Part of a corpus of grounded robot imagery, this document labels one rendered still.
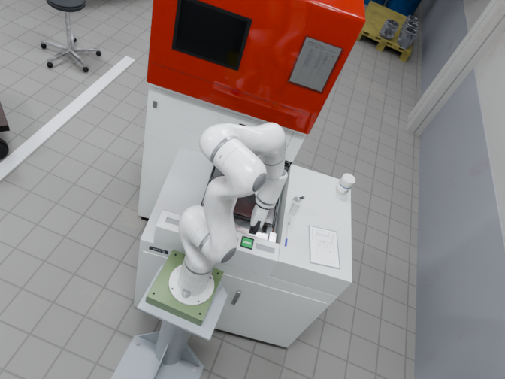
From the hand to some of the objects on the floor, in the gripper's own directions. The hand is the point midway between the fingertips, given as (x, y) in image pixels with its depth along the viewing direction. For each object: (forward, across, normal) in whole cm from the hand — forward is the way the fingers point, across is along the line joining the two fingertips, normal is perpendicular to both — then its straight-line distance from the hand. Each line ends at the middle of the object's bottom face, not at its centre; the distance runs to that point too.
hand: (253, 229), depth 168 cm
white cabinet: (+99, +47, -2) cm, 110 cm away
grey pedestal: (+111, -9, +20) cm, 113 cm away
